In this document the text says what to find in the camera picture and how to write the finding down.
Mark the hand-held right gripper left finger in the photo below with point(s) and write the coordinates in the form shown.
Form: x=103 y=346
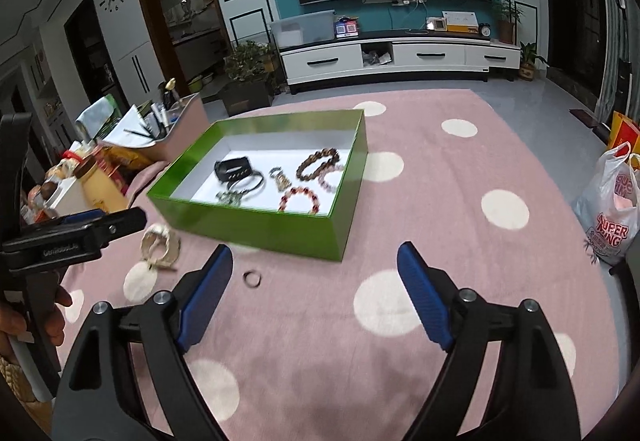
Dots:
x=205 y=296

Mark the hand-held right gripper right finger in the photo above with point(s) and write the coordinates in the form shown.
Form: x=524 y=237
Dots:
x=427 y=296

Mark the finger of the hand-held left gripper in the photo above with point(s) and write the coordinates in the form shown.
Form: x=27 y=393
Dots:
x=85 y=216
x=75 y=238

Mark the white wristwatch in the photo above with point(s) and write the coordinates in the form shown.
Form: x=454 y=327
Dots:
x=157 y=241

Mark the green cardboard box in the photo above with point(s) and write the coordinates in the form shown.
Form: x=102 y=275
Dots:
x=260 y=228

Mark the silver bangle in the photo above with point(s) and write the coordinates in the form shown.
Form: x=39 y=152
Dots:
x=261 y=185

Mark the black wristband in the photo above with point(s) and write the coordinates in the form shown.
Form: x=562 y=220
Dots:
x=227 y=169

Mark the gold flower brooch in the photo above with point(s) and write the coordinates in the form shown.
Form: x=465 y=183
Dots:
x=280 y=180

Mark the person's left hand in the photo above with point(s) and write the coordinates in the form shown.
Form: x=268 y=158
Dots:
x=57 y=311

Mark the yellow bear bottle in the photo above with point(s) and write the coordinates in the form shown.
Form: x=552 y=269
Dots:
x=102 y=191

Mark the brown round object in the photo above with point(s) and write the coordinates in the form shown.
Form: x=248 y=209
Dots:
x=48 y=191

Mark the orange snack packet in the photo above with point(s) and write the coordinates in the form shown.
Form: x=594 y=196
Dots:
x=125 y=157

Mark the white paper sheets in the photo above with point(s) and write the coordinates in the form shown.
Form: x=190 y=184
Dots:
x=125 y=128

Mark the green and white roll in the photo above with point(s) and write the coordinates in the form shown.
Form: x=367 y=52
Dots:
x=97 y=116

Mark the bundle of pens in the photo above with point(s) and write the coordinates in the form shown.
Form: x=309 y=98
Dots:
x=161 y=118

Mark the pink polka dot tablecloth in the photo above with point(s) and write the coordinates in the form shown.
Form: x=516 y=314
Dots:
x=320 y=371

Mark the beige storage box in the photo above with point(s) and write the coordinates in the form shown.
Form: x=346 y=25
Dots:
x=187 y=128

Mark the white plastic bag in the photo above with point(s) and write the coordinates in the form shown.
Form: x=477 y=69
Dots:
x=607 y=206

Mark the bushy potted plant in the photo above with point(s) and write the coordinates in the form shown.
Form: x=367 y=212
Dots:
x=247 y=66

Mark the small potted plant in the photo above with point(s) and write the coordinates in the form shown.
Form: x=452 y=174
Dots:
x=529 y=66

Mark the yellow paper bag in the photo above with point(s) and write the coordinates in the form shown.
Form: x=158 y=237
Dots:
x=625 y=133

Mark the white television cabinet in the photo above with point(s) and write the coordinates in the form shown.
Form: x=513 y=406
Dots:
x=325 y=58

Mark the black alarm clock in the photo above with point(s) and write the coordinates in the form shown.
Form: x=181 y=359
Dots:
x=485 y=30

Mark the small white device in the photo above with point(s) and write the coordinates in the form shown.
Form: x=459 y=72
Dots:
x=435 y=24

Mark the yellow and white box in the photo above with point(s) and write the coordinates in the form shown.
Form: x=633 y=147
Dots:
x=460 y=22

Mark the blue and red gadget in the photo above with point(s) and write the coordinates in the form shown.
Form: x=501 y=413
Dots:
x=347 y=28

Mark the clear plastic storage bin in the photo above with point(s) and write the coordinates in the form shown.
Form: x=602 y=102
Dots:
x=300 y=28

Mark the tall potted plant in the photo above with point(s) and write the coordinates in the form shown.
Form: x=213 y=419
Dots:
x=506 y=21

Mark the white power strip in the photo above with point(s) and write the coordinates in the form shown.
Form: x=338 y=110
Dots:
x=395 y=0

